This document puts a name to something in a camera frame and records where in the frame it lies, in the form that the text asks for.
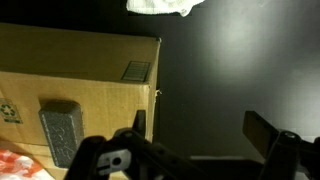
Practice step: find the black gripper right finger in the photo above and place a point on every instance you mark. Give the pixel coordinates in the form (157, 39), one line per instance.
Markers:
(258, 131)

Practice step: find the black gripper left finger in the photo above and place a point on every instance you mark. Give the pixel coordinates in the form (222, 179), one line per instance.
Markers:
(140, 121)

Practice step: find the white cloth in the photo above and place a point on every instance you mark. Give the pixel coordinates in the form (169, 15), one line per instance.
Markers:
(163, 6)

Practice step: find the large cardboard box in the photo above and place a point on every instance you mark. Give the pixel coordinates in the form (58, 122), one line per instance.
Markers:
(83, 56)

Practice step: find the black whiteboard eraser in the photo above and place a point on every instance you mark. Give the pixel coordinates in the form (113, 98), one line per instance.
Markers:
(61, 133)

